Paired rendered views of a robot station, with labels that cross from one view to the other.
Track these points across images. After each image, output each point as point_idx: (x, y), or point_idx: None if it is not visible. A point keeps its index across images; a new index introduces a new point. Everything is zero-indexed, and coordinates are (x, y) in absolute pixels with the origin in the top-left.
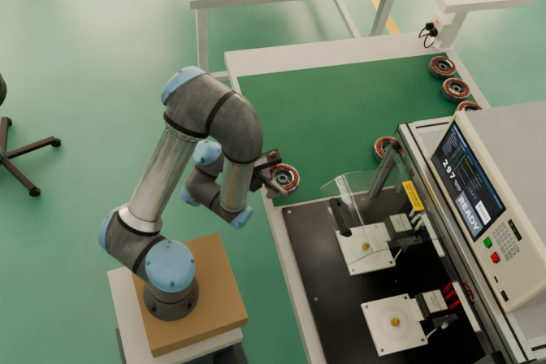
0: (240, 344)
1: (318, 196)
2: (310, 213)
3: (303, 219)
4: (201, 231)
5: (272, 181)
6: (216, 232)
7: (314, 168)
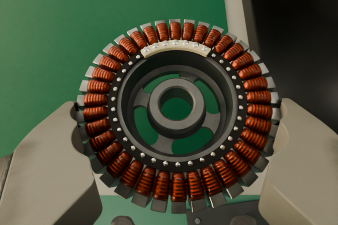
0: (245, 204)
1: (217, 18)
2: (301, 46)
3: (329, 76)
4: (104, 223)
5: (329, 220)
6: (111, 203)
7: (118, 4)
